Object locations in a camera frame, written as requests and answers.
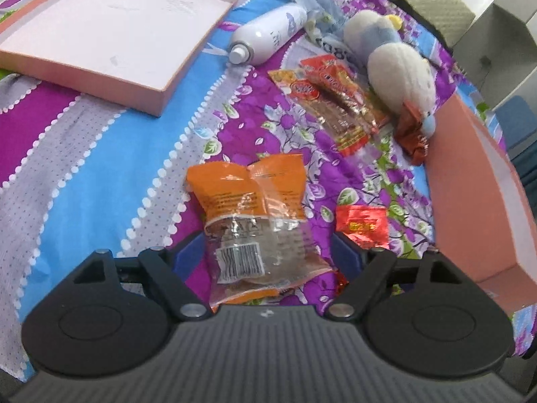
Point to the cream quilted headboard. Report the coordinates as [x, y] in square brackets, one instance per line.
[428, 0]

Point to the white and blue plush toy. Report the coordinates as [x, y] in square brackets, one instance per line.
[396, 67]

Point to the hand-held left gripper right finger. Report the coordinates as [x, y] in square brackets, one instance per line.
[346, 254]

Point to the blue folding chair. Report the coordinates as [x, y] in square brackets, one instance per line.
[520, 121]

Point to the pink box lid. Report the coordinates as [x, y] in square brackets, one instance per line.
[105, 33]

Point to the small red snack packet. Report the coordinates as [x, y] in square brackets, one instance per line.
[364, 226]

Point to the long red snack packet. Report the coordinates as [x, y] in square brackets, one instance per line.
[340, 105]

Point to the white wall cabinet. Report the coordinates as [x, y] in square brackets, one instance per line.
[499, 46]

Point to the light blue plastic bag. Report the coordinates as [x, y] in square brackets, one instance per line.
[319, 0]

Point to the long orange snack packet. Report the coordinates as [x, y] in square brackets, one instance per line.
[293, 86]

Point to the pink cardboard box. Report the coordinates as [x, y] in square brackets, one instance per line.
[474, 193]

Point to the red and brown snack packet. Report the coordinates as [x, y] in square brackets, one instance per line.
[413, 138]

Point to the white spray bottle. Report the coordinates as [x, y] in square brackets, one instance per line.
[268, 33]

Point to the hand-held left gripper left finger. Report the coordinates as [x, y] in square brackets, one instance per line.
[187, 256]

